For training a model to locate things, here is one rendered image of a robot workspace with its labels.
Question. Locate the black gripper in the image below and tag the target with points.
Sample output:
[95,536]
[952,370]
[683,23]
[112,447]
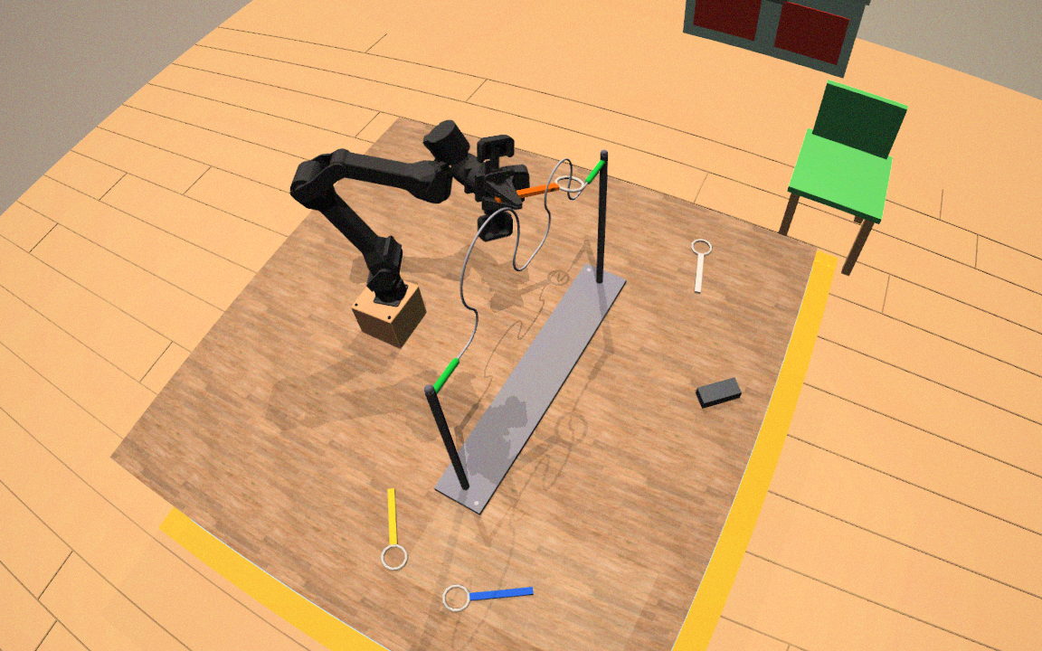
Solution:
[487,180]

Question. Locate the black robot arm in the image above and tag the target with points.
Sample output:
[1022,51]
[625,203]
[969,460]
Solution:
[430,181]

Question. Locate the orange handle with grey ring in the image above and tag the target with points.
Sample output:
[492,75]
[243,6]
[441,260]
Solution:
[552,187]

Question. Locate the grey loop with white handle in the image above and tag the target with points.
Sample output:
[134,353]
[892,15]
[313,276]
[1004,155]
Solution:
[700,257]

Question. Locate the yellow handle with grey ring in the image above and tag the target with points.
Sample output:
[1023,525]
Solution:
[393,532]

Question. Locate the white ring with blue handle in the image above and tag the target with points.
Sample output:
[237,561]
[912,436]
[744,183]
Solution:
[487,595]

